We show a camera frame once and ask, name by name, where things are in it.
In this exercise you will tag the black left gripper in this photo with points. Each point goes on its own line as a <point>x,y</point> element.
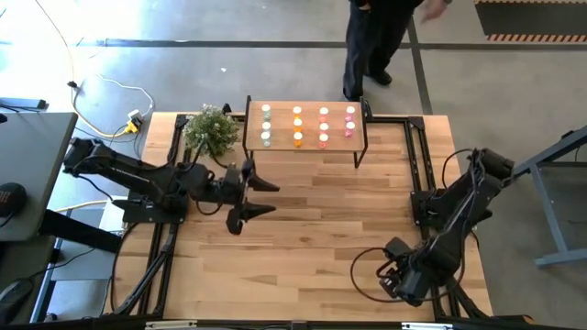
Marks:
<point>236,188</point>

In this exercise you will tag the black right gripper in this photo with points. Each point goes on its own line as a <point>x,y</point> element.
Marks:
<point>410,282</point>

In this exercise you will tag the orange pill bottle white cap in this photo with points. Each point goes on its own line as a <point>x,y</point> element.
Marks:
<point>297,110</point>
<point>298,136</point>
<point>297,122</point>

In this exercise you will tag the purple pill bottle white cap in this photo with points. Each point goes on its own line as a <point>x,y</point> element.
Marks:
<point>350,125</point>
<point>351,110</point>

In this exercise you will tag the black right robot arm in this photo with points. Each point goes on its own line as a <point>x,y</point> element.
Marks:
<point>463,211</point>

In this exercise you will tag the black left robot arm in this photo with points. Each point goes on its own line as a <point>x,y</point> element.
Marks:
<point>128,172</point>

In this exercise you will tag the wooden shelf black legs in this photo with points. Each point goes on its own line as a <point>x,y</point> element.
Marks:
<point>312,144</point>

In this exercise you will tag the green potted plant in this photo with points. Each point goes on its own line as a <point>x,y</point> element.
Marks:
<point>211,130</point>

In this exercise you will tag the yellow power socket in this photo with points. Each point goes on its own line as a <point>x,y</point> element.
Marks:
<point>132,127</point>

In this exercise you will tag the white box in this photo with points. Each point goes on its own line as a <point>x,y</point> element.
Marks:
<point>110,220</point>

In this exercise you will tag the white power adapter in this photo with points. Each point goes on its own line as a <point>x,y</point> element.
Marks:
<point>134,113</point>

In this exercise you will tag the person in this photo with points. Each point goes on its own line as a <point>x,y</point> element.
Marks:
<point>367,46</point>

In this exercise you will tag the black desk leg beam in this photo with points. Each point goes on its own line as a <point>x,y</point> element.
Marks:
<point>78,231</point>

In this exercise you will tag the grey desk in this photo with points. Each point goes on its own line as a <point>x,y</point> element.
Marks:
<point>32,151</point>

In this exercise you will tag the black round desk device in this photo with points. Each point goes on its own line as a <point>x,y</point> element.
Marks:
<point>11,199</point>

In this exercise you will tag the person's hand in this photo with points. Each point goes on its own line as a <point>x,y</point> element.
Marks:
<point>433,9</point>

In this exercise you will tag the black hazard-striped floor mat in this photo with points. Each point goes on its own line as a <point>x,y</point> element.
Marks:
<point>527,18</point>

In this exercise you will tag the silver metal bracket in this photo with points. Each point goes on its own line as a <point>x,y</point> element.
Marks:
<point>426,326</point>
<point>170,325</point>

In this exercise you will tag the blue metal frame table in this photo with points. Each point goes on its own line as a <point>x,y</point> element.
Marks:
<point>564,256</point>

